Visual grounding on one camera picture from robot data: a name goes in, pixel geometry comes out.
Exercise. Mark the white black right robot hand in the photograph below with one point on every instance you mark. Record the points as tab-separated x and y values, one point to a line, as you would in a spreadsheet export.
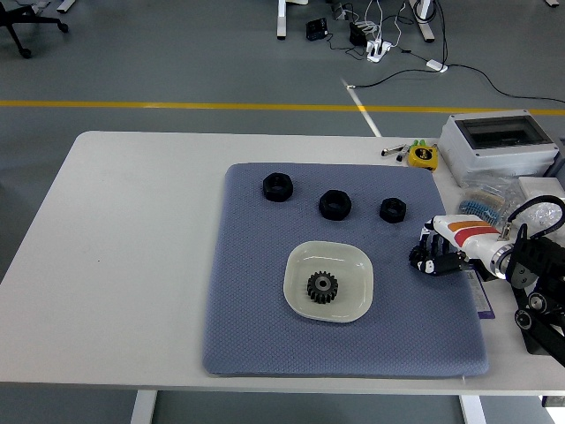
468	236

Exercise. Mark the large black gear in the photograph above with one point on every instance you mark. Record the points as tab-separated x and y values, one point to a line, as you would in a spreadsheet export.
315	293

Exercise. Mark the small black hex nut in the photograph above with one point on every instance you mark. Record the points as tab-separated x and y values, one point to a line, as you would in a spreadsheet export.
386	215

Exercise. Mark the white flat box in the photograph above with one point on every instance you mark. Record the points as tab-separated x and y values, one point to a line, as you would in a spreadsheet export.
540	185

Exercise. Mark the large black hex nut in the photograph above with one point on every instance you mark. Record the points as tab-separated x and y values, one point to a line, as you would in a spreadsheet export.
326	211
270	192

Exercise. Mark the black box device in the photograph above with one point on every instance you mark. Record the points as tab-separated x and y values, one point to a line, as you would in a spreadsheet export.
316	30

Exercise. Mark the blue bristle brush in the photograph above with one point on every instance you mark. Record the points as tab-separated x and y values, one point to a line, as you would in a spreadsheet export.
474	205

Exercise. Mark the clear plastic bag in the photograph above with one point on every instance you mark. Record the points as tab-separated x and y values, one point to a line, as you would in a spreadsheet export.
507	194

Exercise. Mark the white purple leaflet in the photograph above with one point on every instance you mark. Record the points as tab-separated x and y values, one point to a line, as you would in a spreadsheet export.
483	307

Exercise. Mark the clear bubble wrap bag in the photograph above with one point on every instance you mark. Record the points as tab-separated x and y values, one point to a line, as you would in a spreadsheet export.
545	216

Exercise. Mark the yellow tape measure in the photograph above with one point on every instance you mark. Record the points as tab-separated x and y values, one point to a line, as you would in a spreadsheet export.
421	158

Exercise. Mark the small black white clip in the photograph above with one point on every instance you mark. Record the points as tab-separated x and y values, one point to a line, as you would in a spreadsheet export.
401	156

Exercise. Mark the green tipped tool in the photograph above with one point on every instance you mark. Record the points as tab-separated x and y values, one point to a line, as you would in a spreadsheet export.
418	143

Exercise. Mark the silver pen tool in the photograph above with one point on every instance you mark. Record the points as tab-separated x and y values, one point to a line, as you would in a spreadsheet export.
390	151

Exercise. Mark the blue-grey case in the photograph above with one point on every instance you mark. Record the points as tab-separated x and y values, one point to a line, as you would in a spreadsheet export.
559	165

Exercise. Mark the white square dish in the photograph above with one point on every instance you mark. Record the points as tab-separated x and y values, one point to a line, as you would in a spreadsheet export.
348	265

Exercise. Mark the white power adapter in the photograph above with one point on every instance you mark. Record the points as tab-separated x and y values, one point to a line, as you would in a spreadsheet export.
436	65

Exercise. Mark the white table leg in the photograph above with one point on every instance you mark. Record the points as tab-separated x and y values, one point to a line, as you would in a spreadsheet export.
473	411
143	408

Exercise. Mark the white power strip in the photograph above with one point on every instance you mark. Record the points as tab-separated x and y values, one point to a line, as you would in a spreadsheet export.
377	50

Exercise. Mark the white desk leg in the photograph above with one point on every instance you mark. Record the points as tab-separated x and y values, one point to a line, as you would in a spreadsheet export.
424	24
282	20

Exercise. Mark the black power adapter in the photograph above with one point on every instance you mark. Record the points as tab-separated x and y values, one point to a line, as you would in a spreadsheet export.
357	34

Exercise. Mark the blue-grey textured mat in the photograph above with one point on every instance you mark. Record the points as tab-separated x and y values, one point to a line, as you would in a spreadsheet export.
247	309

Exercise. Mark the white desk foot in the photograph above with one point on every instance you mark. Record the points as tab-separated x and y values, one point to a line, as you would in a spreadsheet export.
65	5

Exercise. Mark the black office chair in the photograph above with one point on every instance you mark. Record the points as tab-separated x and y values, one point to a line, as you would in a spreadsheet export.
17	22

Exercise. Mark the grey electrical enclosure box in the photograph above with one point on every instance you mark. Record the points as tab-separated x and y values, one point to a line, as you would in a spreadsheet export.
459	150

